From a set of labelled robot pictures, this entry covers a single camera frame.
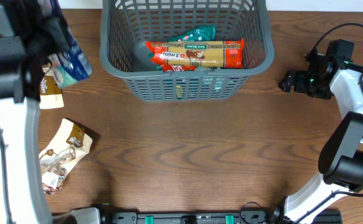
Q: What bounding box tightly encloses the beige Pantree pouch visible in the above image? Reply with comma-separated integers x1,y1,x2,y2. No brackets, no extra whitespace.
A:
40,67,64,110
39,118,93,195

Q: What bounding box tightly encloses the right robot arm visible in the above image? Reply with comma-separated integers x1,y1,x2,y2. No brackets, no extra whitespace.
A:
270,39,363,223

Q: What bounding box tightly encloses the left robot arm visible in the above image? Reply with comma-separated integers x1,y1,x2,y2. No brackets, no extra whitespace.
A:
0,0,70,223

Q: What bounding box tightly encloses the grey plastic basket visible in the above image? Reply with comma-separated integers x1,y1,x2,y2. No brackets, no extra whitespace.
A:
100,0,275,101

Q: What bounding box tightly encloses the Kleenex tissue multipack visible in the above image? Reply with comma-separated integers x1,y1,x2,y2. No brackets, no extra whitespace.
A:
44,0,93,88

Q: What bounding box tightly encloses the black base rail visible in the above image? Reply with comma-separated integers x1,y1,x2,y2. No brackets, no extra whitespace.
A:
52,203,342,224

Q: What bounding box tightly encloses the orange spaghetti pack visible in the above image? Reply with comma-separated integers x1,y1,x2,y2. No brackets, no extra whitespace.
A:
145,40,244,68

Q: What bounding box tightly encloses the green Nescafe coffee bag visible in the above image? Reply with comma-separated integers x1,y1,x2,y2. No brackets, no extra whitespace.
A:
156,26,217,72

